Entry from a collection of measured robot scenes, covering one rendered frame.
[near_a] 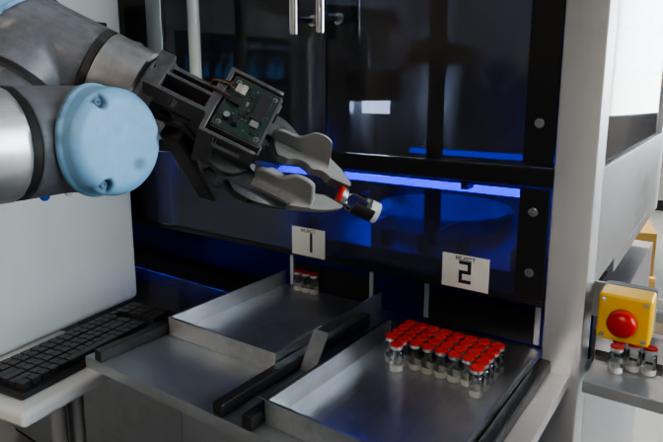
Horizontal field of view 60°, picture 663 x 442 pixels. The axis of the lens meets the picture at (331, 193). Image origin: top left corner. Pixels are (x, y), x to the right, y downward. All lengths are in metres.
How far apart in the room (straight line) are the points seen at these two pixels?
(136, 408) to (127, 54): 1.41
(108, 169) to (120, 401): 1.52
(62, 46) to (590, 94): 0.70
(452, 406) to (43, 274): 0.89
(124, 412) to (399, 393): 1.14
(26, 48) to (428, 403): 0.68
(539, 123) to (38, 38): 0.69
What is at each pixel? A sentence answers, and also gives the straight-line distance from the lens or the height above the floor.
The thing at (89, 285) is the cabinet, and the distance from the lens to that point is 1.46.
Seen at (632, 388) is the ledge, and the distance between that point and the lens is 1.04.
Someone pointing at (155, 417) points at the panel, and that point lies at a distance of 1.78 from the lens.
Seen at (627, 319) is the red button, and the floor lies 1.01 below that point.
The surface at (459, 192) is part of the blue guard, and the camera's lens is 1.00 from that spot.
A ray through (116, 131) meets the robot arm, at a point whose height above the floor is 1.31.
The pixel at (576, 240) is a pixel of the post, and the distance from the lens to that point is 0.95.
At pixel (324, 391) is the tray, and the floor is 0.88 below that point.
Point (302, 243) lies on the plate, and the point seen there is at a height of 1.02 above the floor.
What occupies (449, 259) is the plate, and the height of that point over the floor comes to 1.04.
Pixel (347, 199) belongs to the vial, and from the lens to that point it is 0.57.
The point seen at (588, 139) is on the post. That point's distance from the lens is 0.93.
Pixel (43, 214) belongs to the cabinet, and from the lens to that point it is 1.35.
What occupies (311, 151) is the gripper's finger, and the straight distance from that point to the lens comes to 0.56.
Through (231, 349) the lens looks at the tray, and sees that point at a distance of 1.02.
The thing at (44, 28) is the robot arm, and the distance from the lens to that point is 0.56.
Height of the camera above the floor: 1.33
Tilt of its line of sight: 10 degrees down
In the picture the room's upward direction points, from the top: straight up
